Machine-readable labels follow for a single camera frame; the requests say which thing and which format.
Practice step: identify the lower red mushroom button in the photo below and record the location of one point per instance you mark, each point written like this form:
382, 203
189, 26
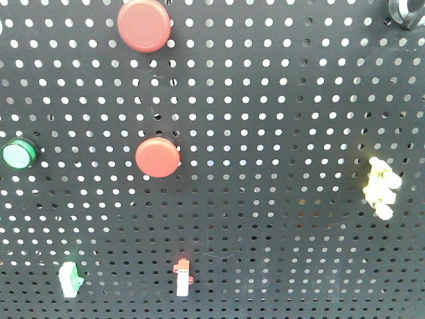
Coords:
157, 157

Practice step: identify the yellow plastic valve handle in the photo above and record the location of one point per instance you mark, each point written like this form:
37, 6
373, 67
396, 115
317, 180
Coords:
379, 192

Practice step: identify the black knob with white ring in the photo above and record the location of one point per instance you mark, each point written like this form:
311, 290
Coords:
408, 14

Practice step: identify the green round push button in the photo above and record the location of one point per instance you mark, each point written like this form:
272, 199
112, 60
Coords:
19, 153

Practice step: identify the white red rocker switch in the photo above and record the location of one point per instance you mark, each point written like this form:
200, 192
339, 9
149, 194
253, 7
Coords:
184, 279

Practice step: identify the red mushroom button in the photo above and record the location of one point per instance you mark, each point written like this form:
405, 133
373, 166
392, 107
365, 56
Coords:
157, 157
144, 25

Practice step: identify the upper red mushroom button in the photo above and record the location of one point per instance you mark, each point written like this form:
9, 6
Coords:
144, 25

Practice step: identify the black perforated pegboard panel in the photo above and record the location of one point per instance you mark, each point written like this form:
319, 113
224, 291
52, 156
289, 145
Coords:
275, 107

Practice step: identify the white green rocker switch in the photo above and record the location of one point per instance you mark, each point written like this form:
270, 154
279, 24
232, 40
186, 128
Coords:
69, 279

